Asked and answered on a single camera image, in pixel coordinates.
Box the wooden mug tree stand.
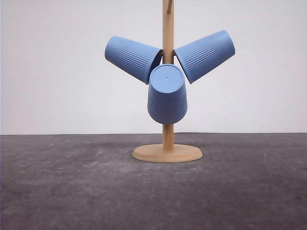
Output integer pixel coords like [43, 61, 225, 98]
[133, 0, 203, 163]

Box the light blue ribbed cup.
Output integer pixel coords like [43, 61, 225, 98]
[105, 36, 163, 84]

